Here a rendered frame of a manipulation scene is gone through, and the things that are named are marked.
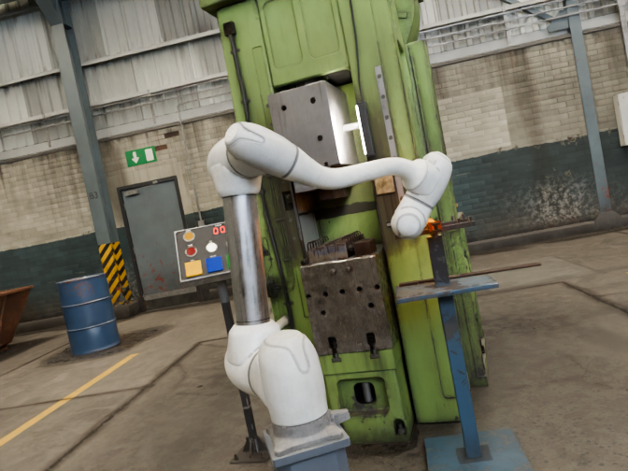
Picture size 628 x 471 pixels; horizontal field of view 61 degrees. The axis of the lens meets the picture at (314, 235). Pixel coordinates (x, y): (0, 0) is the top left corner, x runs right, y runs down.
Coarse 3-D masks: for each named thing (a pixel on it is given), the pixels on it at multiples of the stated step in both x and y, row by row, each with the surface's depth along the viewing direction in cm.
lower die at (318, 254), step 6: (354, 240) 272; (324, 246) 257; (330, 246) 257; (336, 246) 256; (342, 246) 255; (348, 246) 258; (312, 252) 260; (318, 252) 259; (324, 252) 258; (330, 252) 257; (336, 252) 256; (342, 252) 255; (348, 252) 256; (354, 252) 268; (312, 258) 260; (318, 258) 259; (324, 258) 258; (330, 258) 257; (336, 258) 256
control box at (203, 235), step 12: (192, 228) 263; (204, 228) 263; (216, 228) 263; (180, 240) 260; (192, 240) 260; (204, 240) 260; (216, 240) 260; (180, 252) 257; (204, 252) 257; (216, 252) 257; (180, 264) 254; (204, 264) 254; (180, 276) 251; (204, 276) 251; (216, 276) 253; (228, 276) 256
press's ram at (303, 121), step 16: (272, 96) 257; (288, 96) 255; (304, 96) 252; (320, 96) 250; (336, 96) 267; (272, 112) 258; (288, 112) 256; (304, 112) 253; (320, 112) 251; (336, 112) 261; (288, 128) 256; (304, 128) 254; (320, 128) 252; (336, 128) 256; (352, 128) 266; (304, 144) 255; (320, 144) 253; (336, 144) 250; (352, 144) 283; (320, 160) 253; (336, 160) 251; (352, 160) 277
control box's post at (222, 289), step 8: (224, 280) 267; (224, 288) 266; (224, 296) 266; (224, 304) 266; (224, 312) 267; (224, 320) 267; (232, 320) 268; (240, 392) 269; (248, 400) 269; (248, 408) 269; (248, 416) 269; (248, 424) 270; (248, 432) 270; (256, 432) 272; (256, 448) 270
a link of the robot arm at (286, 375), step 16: (272, 336) 138; (288, 336) 137; (304, 336) 139; (272, 352) 134; (288, 352) 133; (304, 352) 135; (256, 368) 139; (272, 368) 133; (288, 368) 132; (304, 368) 133; (320, 368) 138; (256, 384) 140; (272, 384) 133; (288, 384) 132; (304, 384) 132; (320, 384) 136; (272, 400) 134; (288, 400) 132; (304, 400) 132; (320, 400) 135; (272, 416) 136; (288, 416) 132; (304, 416) 132; (320, 416) 135
